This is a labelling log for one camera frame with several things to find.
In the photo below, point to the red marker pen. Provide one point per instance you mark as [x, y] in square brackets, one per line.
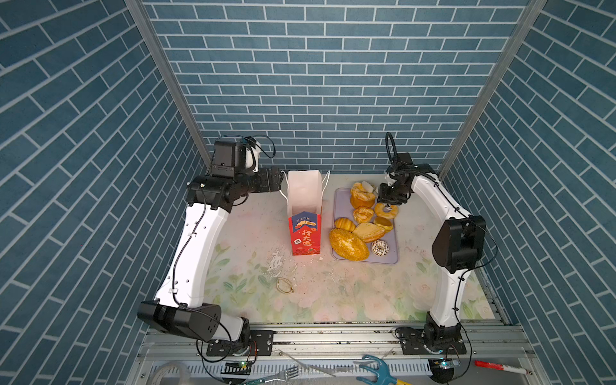
[502, 368]

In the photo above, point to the small shell shaped bread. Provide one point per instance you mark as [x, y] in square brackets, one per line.
[363, 214]

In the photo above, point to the large seeded oval bread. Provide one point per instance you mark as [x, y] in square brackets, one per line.
[348, 245]

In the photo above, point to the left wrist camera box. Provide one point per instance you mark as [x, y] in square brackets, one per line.
[235, 155]

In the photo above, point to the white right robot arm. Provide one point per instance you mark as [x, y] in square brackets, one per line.
[457, 247]

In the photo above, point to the metal fork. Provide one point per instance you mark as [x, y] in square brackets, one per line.
[283, 376]

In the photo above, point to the small orange bun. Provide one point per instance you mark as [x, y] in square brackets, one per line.
[384, 223]

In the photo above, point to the bagel ring bread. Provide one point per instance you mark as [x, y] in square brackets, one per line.
[389, 212]

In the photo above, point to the flat tan bread slice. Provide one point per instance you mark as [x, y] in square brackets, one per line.
[369, 232]

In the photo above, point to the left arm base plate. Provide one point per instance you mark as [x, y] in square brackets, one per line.
[257, 342]

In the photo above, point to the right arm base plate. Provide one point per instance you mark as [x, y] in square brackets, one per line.
[430, 341]

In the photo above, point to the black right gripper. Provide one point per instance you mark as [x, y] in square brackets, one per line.
[382, 196]

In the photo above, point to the teal plastic clamp tool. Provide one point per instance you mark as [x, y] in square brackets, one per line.
[381, 373]

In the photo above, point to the large braided bread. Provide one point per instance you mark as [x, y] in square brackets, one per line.
[363, 195]

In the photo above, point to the red paper gift bag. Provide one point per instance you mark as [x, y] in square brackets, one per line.
[304, 192]

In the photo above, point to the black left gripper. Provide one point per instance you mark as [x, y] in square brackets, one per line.
[275, 180]

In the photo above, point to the chocolate sprinkled donut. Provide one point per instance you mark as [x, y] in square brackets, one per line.
[380, 248]

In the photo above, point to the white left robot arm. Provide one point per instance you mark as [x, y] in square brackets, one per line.
[179, 307]

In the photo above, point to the purple plastic tray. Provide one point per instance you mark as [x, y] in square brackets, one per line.
[342, 209]

